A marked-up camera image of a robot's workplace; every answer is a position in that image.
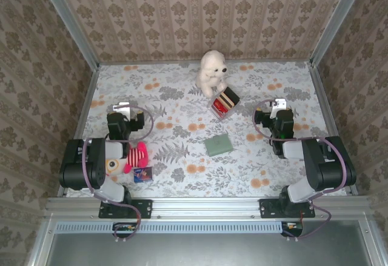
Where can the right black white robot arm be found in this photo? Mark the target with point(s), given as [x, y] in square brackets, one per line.
[327, 166]

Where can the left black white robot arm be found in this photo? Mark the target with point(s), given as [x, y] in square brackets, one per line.
[78, 163]

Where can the brown tan striped card pack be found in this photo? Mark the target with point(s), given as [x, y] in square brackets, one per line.
[227, 97]

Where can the red card pack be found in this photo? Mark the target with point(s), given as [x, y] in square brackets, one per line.
[218, 105]

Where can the pink striped plush toy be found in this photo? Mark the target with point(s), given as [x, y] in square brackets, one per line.
[136, 157]

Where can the small blue snack box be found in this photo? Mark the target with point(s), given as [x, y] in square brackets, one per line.
[143, 174]

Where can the white teddy bear plush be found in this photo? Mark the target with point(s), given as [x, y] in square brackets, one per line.
[209, 72]

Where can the small circuit board connector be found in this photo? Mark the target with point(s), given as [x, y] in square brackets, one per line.
[124, 226]
[292, 226]

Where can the grey metal sheet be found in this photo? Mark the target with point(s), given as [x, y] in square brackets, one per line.
[197, 251]

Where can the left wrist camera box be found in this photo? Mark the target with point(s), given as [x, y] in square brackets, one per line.
[139, 122]

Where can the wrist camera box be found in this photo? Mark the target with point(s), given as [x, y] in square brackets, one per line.
[139, 122]
[262, 119]

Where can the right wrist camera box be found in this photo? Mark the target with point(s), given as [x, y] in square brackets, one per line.
[262, 119]

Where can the aluminium side rail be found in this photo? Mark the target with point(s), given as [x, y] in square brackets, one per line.
[85, 111]
[327, 111]

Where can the aluminium back rail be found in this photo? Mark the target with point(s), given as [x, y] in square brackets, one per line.
[151, 63]

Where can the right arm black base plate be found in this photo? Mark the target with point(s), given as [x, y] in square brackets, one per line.
[268, 210]

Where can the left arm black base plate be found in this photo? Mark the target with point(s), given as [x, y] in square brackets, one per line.
[142, 210]

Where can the aluminium corner post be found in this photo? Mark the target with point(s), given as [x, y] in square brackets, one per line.
[69, 23]
[336, 17]

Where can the aluminium frame beam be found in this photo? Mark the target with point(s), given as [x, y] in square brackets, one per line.
[206, 207]

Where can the aluminium lower frame bar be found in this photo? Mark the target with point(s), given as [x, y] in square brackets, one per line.
[42, 241]
[368, 241]

